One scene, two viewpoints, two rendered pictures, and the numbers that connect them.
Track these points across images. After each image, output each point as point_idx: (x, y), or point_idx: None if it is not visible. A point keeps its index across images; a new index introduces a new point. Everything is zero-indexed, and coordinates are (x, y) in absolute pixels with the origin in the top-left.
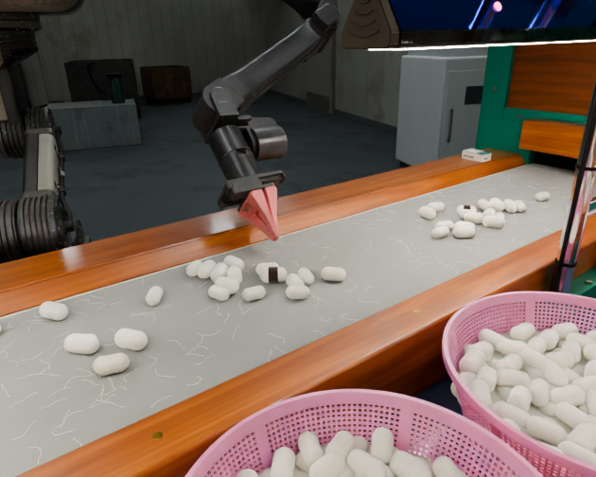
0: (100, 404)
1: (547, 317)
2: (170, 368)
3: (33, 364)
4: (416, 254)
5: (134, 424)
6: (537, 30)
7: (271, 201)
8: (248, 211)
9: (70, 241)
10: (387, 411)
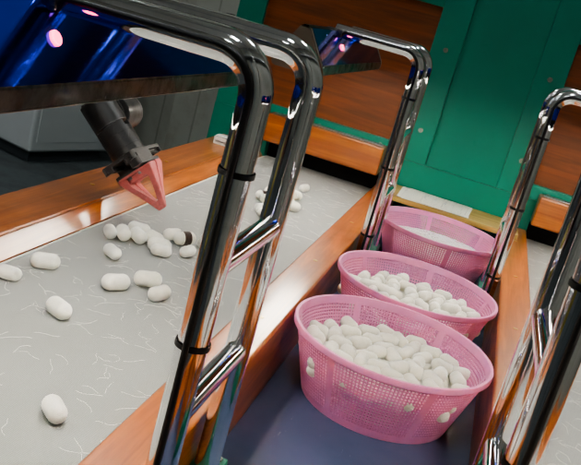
0: (180, 315)
1: (373, 268)
2: None
3: (89, 298)
4: None
5: None
6: (353, 65)
7: (160, 172)
8: (130, 180)
9: None
10: (348, 305)
